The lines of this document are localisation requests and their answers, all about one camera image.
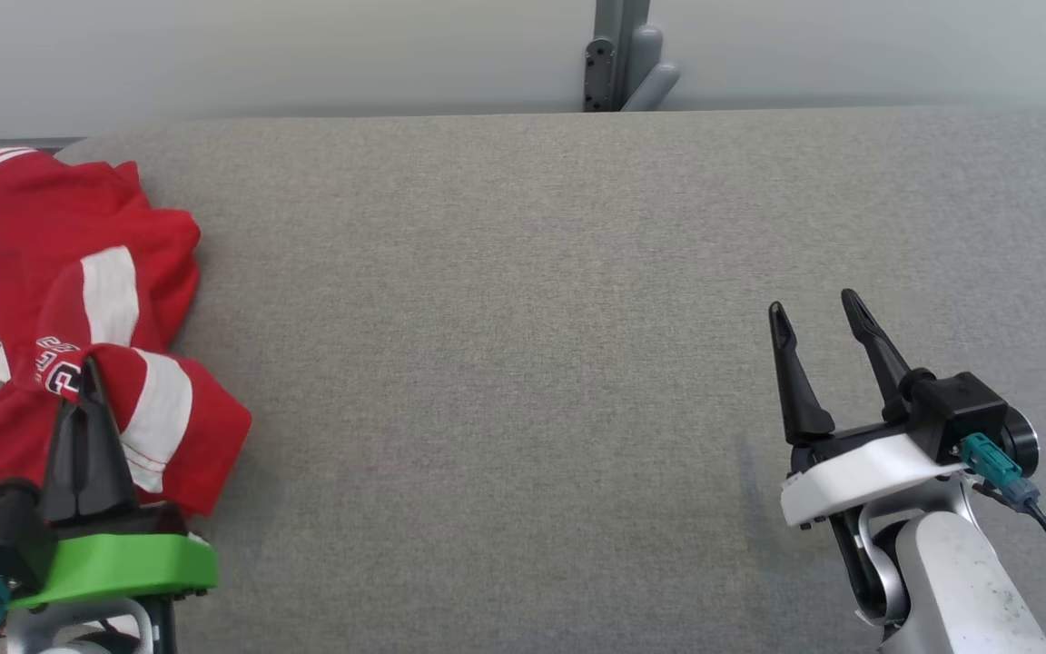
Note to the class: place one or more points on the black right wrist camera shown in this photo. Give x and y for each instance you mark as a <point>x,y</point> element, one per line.
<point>959,409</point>

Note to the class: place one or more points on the red shorts white side stripes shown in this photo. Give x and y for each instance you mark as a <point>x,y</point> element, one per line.
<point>192,427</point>

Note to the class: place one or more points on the red jersey white trim lettering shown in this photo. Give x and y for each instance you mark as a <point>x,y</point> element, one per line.
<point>51,204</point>

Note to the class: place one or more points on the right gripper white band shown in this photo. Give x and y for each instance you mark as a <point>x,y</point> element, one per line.
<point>859,477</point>

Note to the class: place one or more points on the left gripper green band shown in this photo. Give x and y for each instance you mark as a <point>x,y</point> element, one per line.
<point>123,563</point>

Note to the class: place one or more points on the grey metal frame post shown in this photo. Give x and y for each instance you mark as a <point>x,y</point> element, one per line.
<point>618,54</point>

